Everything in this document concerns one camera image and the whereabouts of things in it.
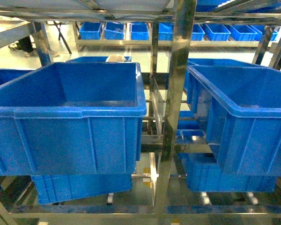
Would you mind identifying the large blue left shelf bin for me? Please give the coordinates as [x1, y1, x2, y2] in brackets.
[0, 62, 147, 176]

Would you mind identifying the large blue shelf bin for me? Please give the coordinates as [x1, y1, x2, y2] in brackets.
[0, 62, 147, 176]
[188, 66, 281, 177]

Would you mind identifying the background steel shelf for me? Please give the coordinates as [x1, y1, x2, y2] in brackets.
[72, 21, 279, 51]

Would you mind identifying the large blue right shelf bin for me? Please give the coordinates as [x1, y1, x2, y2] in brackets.
[188, 66, 281, 177]

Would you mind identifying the blue bin behind right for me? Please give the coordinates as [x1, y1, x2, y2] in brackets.
[184, 58, 263, 104]

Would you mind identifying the white object in bin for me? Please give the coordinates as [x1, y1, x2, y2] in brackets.
[105, 54, 127, 62]

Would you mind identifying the blue bin lower right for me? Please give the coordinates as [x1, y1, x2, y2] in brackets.
[178, 153, 278, 192]

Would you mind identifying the blue bin lower left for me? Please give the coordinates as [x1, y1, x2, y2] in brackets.
[31, 174, 133, 205]

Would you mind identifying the blue bin far left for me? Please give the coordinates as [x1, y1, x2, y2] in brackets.
[0, 68, 34, 85]

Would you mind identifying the steel shelf frame post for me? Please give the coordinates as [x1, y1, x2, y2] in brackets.
[155, 0, 197, 225]

